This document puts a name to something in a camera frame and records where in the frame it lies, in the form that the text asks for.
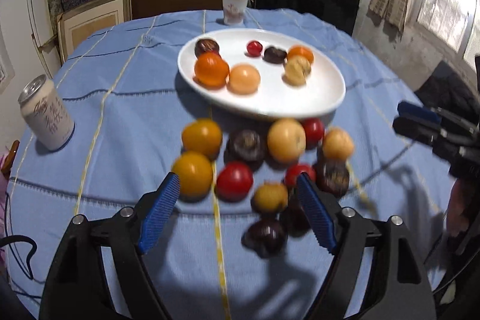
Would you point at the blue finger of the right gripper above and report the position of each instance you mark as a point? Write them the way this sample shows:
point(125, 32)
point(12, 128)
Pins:
point(406, 108)
point(416, 129)

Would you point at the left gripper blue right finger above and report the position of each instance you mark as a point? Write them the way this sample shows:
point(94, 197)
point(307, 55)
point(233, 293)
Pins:
point(345, 234)

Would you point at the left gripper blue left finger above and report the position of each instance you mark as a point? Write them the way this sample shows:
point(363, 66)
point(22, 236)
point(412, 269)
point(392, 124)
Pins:
point(133, 231)

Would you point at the dark purple plum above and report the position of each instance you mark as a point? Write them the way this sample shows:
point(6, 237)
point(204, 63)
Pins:
point(293, 218)
point(266, 237)

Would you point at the spotted pale pear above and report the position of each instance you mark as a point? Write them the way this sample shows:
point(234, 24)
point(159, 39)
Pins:
point(337, 144)

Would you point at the yellow orange tomato front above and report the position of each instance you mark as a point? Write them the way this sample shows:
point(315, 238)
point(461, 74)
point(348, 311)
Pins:
point(195, 174)

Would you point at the yellow orange tomato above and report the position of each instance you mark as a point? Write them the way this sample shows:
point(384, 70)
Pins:
point(203, 136)
point(195, 174)

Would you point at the red cherry tomato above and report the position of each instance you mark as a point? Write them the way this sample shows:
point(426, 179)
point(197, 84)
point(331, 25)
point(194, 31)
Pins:
point(314, 131)
point(234, 182)
point(294, 171)
point(254, 48)

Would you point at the red cherry tomato back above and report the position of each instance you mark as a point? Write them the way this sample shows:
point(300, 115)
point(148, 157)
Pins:
point(314, 131)

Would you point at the small yellow brown pear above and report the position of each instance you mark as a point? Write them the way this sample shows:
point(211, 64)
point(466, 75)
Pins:
point(270, 198)

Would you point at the pale yellow pear front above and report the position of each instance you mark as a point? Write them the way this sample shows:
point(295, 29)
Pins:
point(296, 70)

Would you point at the large pale yellow apple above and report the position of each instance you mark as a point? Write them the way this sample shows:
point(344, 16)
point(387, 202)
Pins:
point(286, 140)

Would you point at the yellow orange tomato back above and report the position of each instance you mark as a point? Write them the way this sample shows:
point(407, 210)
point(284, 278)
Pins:
point(203, 136)

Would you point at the large orange mandarin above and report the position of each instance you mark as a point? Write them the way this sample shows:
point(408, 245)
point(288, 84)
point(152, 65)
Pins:
point(211, 70)
point(301, 51)

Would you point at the dark mangosteen back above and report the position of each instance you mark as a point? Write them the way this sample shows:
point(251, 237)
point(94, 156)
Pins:
point(247, 145)

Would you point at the right human hand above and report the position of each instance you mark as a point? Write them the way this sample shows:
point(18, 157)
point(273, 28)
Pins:
point(460, 196)

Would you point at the right window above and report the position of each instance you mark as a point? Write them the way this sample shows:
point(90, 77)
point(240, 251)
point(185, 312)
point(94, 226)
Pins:
point(453, 25)

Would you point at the white oval plate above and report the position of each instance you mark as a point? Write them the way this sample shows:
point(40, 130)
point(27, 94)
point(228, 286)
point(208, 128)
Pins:
point(323, 93)

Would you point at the white beverage can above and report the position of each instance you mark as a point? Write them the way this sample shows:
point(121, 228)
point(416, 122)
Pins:
point(45, 113)

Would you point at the white paper cup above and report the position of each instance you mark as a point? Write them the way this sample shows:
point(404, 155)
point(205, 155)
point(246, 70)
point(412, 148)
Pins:
point(234, 11)

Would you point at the framed picture cardboard box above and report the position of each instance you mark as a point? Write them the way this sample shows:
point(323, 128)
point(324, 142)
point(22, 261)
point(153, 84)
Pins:
point(75, 25)

